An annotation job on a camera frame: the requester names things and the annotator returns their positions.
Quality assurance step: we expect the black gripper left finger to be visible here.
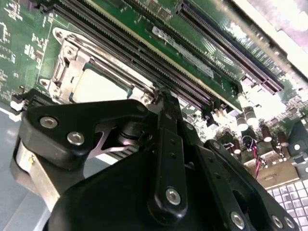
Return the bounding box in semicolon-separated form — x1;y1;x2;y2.
9;88;189;221

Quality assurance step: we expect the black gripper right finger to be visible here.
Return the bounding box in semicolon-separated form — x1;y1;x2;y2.
178;120;299;231

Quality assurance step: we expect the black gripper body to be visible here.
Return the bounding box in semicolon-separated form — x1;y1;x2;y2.
48;120;241;231

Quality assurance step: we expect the silver CPU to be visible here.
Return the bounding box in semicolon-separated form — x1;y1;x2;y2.
71;64;135;104

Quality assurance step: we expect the metal socket cover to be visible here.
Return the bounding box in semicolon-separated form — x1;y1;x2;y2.
48;33;156;104

